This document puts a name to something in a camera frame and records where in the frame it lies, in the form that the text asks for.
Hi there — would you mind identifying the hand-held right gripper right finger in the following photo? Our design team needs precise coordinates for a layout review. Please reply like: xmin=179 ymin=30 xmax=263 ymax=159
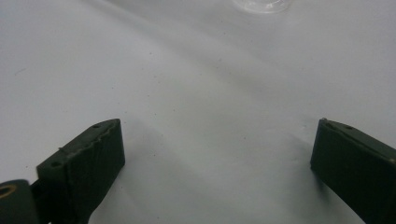
xmin=309 ymin=118 xmax=396 ymax=224

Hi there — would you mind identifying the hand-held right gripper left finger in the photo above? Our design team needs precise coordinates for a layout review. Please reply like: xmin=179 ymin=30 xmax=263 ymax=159
xmin=31 ymin=118 xmax=126 ymax=224

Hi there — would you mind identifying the clear glass vessel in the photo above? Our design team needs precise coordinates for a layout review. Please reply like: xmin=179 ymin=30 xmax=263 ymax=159
xmin=231 ymin=0 xmax=294 ymax=15

